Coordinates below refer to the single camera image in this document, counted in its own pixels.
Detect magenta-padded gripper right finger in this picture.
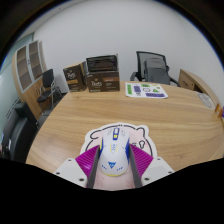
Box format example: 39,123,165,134
128,143,175,188

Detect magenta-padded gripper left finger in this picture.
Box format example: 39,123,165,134
53,144,101,189

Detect white blue yellow computer mouse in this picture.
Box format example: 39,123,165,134
98,126,131,177

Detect pink pig-shaped mouse pad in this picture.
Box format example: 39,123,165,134
79,122,158,192

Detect dark padded armchair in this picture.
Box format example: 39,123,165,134
1,101,39,164

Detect white sticker sheet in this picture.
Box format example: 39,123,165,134
125,82,169,100

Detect black small chair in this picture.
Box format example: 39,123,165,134
36,68,64,109

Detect brown cardboard box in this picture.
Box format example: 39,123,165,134
62,61,88,93
84,69,121,93

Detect wooden side desk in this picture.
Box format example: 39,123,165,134
177,68,224,114

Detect wooden shelf cabinet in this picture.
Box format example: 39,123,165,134
11,39,51,121

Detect black mesh office chair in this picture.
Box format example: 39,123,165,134
129,50,181,88

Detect black open tray box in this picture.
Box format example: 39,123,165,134
85,54,119,74

